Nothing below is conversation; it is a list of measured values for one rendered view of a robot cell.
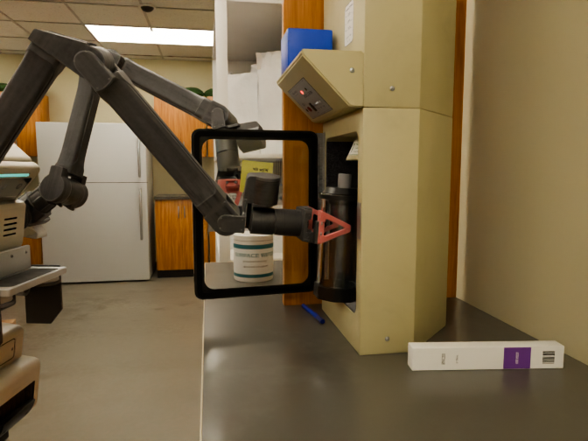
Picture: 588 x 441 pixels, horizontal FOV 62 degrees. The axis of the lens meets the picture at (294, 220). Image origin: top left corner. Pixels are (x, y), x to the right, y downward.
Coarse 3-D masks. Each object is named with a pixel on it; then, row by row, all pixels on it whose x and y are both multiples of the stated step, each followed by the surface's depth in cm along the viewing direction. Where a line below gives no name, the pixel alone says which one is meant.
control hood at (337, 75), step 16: (304, 64) 90; (320, 64) 87; (336, 64) 88; (352, 64) 88; (288, 80) 107; (320, 80) 90; (336, 80) 88; (352, 80) 88; (336, 96) 90; (352, 96) 89; (304, 112) 118; (336, 112) 99
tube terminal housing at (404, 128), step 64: (384, 0) 88; (448, 0) 100; (384, 64) 89; (448, 64) 103; (384, 128) 90; (448, 128) 105; (384, 192) 92; (448, 192) 108; (384, 256) 93; (384, 320) 94
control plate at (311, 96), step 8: (304, 80) 97; (296, 88) 107; (312, 88) 97; (296, 96) 112; (304, 96) 106; (312, 96) 102; (320, 96) 98; (304, 104) 112; (312, 104) 107; (320, 104) 102; (312, 112) 112; (320, 112) 107
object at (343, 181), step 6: (342, 174) 104; (348, 174) 104; (342, 180) 104; (348, 180) 104; (330, 186) 106; (342, 186) 104; (348, 186) 104; (324, 192) 104; (330, 192) 102; (336, 192) 101; (342, 192) 101; (348, 192) 101; (354, 192) 102
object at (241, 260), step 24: (216, 144) 113; (240, 144) 114; (264, 144) 116; (288, 144) 118; (216, 168) 113; (240, 168) 115; (264, 168) 117; (288, 168) 118; (240, 192) 116; (288, 192) 119; (216, 240) 115; (240, 240) 117; (264, 240) 118; (288, 240) 120; (216, 264) 116; (240, 264) 117; (264, 264) 119; (288, 264) 121; (216, 288) 116
